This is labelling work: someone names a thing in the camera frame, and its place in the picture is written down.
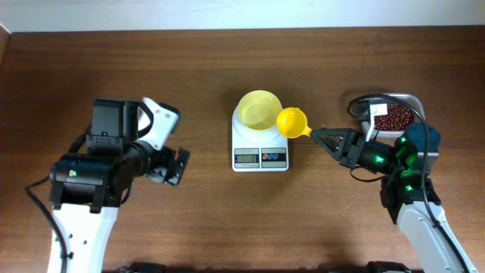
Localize clear plastic food container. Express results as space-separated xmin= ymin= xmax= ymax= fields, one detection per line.
xmin=368 ymin=93 xmax=425 ymax=139

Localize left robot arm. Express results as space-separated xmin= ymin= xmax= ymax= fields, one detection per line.
xmin=48 ymin=98 xmax=189 ymax=272

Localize pale yellow plastic bowl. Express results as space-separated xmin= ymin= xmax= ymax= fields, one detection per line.
xmin=236 ymin=90 xmax=283 ymax=131

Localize yellow plastic measuring scoop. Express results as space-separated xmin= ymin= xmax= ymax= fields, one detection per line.
xmin=277 ymin=107 xmax=312 ymax=139

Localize red adzuki beans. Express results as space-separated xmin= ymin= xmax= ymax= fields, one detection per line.
xmin=376 ymin=103 xmax=415 ymax=131

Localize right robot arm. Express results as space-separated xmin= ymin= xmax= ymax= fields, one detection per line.
xmin=310 ymin=123 xmax=477 ymax=272

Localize white digital kitchen scale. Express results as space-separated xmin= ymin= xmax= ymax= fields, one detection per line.
xmin=231 ymin=108 xmax=289 ymax=172

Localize right black camera cable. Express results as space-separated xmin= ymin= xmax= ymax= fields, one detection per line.
xmin=346 ymin=93 xmax=471 ymax=273

